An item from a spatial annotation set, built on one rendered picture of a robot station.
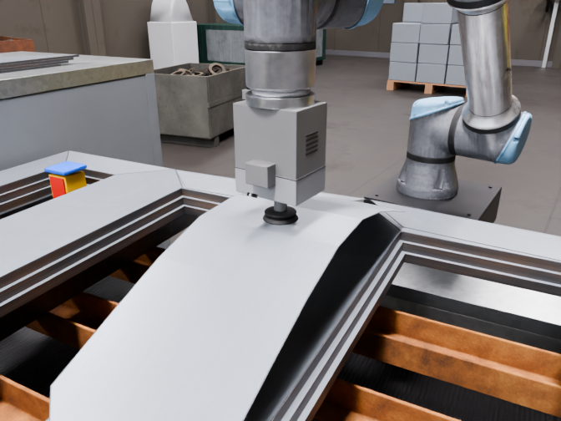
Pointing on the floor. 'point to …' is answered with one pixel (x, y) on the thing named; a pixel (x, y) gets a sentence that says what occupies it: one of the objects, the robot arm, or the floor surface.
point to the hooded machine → (172, 34)
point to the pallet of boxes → (427, 48)
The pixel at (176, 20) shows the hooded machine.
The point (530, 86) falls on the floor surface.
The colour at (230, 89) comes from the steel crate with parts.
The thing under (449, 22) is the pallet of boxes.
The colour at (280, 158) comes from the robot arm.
